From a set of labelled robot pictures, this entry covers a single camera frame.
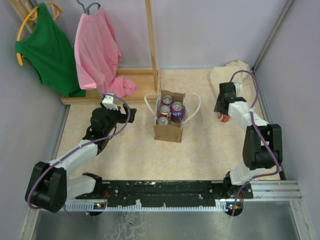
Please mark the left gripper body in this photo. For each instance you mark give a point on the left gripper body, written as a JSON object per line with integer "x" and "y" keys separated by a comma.
{"x": 115, "y": 116}

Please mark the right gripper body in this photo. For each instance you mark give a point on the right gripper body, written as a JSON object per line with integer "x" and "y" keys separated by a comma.
{"x": 217, "y": 108}

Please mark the red cola can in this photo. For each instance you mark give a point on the red cola can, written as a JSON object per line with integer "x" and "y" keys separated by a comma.
{"x": 223, "y": 118}

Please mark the purple soda can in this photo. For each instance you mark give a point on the purple soda can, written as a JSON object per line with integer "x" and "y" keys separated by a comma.
{"x": 167, "y": 100}
{"x": 177, "y": 112}

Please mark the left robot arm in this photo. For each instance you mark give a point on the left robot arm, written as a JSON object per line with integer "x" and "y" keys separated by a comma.
{"x": 49, "y": 186}

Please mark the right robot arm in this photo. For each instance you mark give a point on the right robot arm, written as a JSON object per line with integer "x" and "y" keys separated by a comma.
{"x": 262, "y": 152}

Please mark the brown canvas bag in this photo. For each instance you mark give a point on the brown canvas bag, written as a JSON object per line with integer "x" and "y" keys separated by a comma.
{"x": 174, "y": 131}

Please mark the beige folded cloth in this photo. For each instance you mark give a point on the beige folded cloth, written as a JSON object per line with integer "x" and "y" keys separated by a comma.
{"x": 223, "y": 74}

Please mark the front red soda can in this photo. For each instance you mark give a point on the front red soda can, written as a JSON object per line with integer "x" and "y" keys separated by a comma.
{"x": 163, "y": 121}

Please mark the red soda can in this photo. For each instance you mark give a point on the red soda can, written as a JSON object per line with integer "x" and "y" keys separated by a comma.
{"x": 163, "y": 121}
{"x": 164, "y": 111}

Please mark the middle red soda can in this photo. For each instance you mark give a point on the middle red soda can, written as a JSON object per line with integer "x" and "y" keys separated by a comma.
{"x": 164, "y": 111}

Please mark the wooden clothes rack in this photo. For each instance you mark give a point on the wooden clothes rack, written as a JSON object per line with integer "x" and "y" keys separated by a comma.
{"x": 148, "y": 80}

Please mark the pink t-shirt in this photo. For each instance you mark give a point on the pink t-shirt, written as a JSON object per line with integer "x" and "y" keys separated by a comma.
{"x": 97, "y": 56}

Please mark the green tank top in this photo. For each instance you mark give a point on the green tank top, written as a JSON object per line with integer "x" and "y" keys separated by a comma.
{"x": 50, "y": 53}

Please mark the grey hanger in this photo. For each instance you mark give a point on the grey hanger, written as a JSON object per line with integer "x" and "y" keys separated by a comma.
{"x": 86, "y": 9}

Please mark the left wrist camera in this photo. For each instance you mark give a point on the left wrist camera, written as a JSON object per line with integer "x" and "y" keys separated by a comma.
{"x": 109, "y": 101}

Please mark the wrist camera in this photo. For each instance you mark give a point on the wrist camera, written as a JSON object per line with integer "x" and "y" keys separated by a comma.
{"x": 239, "y": 89}
{"x": 109, "y": 101}

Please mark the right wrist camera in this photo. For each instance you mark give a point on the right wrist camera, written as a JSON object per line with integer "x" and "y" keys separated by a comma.
{"x": 239, "y": 89}

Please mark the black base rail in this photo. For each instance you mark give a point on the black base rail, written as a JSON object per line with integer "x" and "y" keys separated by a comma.
{"x": 167, "y": 195}

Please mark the aluminium frame profile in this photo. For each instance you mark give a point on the aluminium frame profile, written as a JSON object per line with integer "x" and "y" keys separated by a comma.
{"x": 263, "y": 191}

